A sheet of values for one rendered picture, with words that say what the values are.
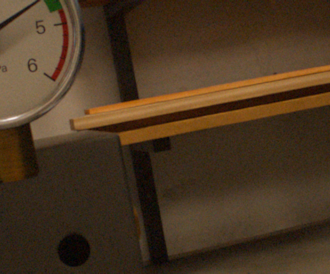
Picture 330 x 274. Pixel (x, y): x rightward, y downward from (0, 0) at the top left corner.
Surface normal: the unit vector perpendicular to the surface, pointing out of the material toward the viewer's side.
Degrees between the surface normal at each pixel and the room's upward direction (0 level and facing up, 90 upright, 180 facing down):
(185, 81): 90
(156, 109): 89
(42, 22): 90
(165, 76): 90
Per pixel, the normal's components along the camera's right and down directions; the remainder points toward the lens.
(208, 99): 0.24, 0.00
